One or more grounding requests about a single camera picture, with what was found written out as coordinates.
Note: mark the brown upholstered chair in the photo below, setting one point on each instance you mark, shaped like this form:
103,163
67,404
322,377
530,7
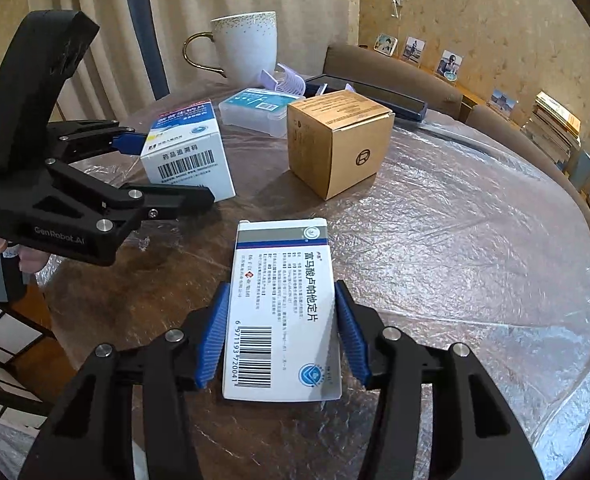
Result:
375,67

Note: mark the portrait photo card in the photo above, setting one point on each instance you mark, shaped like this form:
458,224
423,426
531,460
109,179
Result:
414,51
448,66
386,45

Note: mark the clear plastic table cover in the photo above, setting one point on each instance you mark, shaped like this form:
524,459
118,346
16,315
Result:
450,260

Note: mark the metal wall hook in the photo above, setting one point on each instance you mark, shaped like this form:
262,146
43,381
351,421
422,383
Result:
398,9

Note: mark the building photo card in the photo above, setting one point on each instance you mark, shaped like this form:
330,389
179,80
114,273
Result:
503,101

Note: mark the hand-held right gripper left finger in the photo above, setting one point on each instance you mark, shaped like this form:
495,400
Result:
215,340

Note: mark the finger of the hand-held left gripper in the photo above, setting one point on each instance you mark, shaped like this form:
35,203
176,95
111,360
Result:
170,200
90,135

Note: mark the blue and white medicine box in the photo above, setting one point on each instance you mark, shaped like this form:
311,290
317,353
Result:
190,160

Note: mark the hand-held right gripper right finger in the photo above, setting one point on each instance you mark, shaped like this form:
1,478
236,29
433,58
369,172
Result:
351,340

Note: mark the person's left hand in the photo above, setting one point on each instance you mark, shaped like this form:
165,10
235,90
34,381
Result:
32,261

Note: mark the stack of books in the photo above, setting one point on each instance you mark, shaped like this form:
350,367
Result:
552,125

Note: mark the black framed white panel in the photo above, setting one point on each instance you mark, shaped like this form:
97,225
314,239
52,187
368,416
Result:
5,350

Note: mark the clear dental floss box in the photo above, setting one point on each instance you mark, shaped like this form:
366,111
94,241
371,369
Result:
255,110

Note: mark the brown cardboard box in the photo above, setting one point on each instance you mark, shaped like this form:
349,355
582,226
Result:
335,145

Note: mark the beige patterned curtain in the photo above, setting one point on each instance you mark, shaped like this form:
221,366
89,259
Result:
125,10

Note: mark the black rectangular tray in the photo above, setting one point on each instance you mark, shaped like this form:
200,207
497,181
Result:
375,97

